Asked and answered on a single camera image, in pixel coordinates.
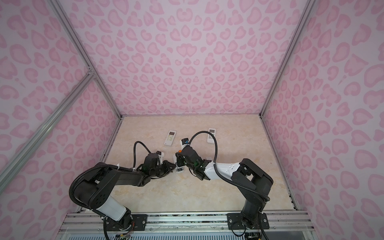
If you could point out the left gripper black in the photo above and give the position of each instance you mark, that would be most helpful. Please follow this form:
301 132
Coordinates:
166 164

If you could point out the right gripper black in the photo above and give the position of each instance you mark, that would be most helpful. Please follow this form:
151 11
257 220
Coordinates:
179 158

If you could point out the red white remote control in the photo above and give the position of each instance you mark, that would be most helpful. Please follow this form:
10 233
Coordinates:
179 170

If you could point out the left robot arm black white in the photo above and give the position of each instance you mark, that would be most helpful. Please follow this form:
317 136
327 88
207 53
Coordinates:
92 189

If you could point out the white remote control left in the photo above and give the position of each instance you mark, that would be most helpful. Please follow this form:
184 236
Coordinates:
170 138

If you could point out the white remote control right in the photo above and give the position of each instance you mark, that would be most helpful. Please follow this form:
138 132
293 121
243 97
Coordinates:
210 138

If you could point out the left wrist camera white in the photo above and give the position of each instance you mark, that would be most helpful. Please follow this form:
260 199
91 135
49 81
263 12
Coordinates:
161 156

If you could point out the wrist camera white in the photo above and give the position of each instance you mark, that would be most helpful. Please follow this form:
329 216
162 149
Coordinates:
184 142
161 156

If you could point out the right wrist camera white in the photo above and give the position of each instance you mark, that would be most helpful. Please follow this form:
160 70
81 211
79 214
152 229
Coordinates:
184 142

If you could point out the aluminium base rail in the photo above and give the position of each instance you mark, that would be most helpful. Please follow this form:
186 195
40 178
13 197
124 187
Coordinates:
277 224

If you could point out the aluminium diagonal frame bar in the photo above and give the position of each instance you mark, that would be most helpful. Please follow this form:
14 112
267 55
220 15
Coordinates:
18 161

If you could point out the aluminium left corner post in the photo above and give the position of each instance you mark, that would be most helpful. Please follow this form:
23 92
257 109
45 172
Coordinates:
76 41

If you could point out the aluminium corner post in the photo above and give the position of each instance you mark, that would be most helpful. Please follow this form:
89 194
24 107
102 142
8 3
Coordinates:
297 34
76 41

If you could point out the aluminium right corner post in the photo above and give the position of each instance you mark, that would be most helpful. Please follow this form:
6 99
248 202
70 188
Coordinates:
297 34

